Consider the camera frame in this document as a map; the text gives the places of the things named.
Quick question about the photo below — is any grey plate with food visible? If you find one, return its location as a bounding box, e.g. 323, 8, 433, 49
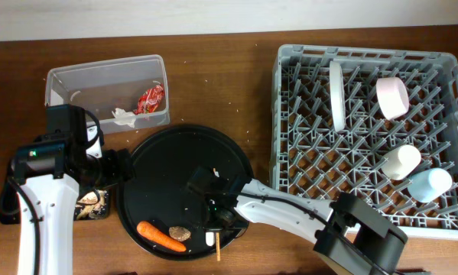
329, 61, 346, 132

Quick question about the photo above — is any grey plastic dishwasher rack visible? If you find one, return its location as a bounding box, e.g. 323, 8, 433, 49
269, 44, 458, 240

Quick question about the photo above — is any brown cookie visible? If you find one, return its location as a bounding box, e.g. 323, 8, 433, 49
168, 226, 191, 242

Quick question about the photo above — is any small white cup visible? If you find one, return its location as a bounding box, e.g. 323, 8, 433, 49
381, 144, 421, 180

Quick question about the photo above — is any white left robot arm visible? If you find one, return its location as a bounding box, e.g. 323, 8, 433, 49
6, 104, 135, 274

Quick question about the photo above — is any clear plastic waste bin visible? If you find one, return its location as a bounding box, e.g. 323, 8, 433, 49
44, 54, 171, 134

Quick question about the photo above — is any black rectangular tray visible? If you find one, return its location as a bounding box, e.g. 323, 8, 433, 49
0, 167, 111, 225

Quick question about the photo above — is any pile of rice and scraps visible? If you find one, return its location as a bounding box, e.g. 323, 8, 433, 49
74, 189, 110, 221

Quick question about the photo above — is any white paper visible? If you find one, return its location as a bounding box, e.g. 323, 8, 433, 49
112, 108, 137, 128

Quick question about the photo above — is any round black tray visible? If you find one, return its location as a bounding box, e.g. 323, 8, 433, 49
116, 125, 254, 261

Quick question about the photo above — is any wooden chopstick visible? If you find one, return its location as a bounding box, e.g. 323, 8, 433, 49
213, 168, 221, 262

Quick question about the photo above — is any light blue plastic cup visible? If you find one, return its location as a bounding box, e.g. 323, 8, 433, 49
408, 168, 453, 203

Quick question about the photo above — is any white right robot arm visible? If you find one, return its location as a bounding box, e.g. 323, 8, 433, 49
187, 167, 408, 274

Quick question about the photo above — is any white plastic fork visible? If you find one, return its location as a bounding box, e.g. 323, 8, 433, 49
205, 231, 216, 247

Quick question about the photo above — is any red snack wrapper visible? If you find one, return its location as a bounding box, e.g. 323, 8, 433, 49
133, 85, 164, 115

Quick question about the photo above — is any orange carrot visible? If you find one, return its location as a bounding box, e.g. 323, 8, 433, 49
136, 221, 187, 252

